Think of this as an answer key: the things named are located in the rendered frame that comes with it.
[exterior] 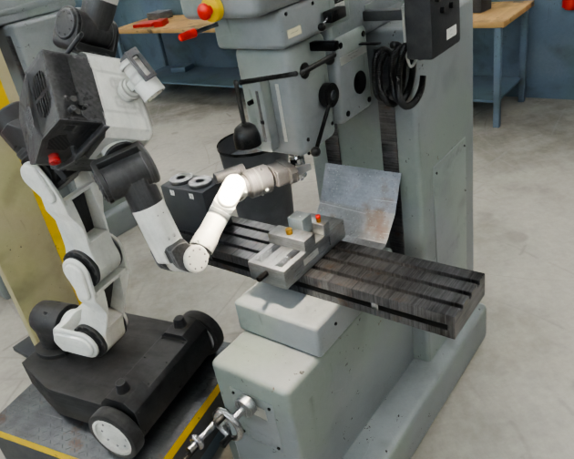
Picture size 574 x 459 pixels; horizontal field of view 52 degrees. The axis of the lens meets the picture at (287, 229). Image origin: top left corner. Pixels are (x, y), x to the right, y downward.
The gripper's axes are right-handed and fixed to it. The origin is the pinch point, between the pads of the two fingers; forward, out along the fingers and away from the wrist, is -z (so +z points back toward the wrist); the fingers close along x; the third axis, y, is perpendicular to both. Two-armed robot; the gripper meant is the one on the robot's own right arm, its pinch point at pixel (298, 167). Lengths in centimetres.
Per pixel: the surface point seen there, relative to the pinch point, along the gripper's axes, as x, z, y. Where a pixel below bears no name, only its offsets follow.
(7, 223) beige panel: 147, 91, 45
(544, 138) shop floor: 149, -291, 120
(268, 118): -7.0, 10.4, -20.4
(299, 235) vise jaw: -3.0, 4.8, 21.8
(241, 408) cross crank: -20, 42, 62
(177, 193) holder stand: 49, 28, 17
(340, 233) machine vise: 0.7, -12.5, 29.8
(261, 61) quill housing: -4.4, 8.2, -35.6
